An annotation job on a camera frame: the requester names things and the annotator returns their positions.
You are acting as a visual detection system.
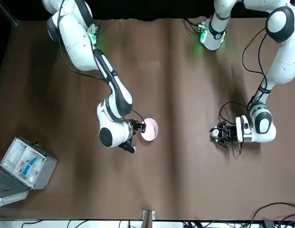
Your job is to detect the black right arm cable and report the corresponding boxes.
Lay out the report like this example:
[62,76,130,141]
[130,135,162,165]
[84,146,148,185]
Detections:
[57,0,109,83]

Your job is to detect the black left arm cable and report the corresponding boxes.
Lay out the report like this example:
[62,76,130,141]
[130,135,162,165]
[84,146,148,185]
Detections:
[218,101,252,156]

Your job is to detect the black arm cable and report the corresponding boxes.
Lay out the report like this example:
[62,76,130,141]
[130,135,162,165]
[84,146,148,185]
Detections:
[57,0,109,83]
[218,101,252,156]

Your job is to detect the white gauze packet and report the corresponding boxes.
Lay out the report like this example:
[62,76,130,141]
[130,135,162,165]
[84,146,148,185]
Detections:
[4,140,27,167]

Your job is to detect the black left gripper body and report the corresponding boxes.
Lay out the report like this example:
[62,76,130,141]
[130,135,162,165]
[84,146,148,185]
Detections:
[226,125,238,143]

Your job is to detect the aluminium frame post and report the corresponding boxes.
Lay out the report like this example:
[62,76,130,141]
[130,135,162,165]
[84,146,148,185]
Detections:
[141,209,156,228]

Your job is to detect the black left base cables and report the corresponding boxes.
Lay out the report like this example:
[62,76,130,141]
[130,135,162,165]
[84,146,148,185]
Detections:
[183,18,203,34]

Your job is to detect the silver metal case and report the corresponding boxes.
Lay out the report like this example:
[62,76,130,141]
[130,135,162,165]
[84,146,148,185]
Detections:
[0,135,58,208]

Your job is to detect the blue white medicine packet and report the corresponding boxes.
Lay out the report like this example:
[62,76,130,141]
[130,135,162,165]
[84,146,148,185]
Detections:
[21,158,39,176]

